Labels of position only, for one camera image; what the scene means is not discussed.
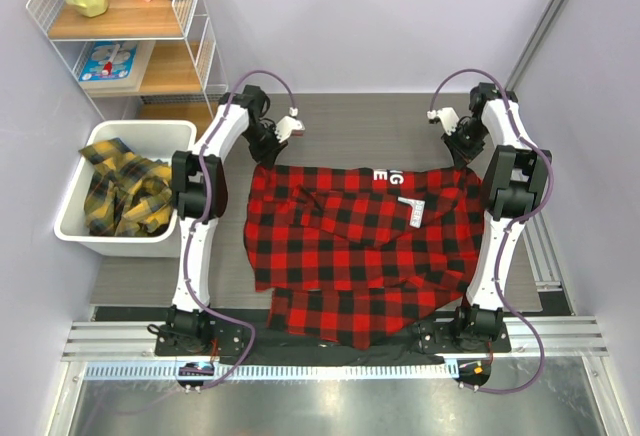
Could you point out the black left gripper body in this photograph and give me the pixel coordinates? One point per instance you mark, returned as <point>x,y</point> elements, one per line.
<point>263,142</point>

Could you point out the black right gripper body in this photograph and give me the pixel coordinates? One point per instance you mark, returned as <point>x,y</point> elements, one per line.
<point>467,140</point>

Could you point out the red black plaid shirt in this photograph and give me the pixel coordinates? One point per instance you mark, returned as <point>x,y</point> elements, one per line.
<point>352,256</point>

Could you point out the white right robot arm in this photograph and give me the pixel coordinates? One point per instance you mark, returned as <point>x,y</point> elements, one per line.
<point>512,190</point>

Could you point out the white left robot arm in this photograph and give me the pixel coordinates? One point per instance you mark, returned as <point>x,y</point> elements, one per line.
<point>200,198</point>

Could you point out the white plastic bin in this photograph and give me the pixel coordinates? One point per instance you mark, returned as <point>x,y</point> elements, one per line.
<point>153,139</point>

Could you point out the yellow plaid shirt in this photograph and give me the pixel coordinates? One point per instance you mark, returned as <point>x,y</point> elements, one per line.
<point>129,195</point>

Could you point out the blue white picture book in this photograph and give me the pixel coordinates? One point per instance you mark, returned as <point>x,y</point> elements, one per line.
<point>112,65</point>

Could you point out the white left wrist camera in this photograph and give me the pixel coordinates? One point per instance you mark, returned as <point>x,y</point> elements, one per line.
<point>289,125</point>

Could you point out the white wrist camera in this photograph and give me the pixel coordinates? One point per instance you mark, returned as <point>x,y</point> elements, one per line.
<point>447,117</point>
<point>289,125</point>

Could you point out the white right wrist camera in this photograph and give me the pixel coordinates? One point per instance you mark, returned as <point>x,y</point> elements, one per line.
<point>447,117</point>

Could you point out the white wire shelf rack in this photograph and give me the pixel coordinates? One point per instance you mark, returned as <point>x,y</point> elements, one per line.
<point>185,76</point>

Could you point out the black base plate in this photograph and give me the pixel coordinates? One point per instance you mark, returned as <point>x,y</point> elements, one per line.
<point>226,336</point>

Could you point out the slotted aluminium rail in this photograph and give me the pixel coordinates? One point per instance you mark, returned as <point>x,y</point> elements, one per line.
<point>183,371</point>

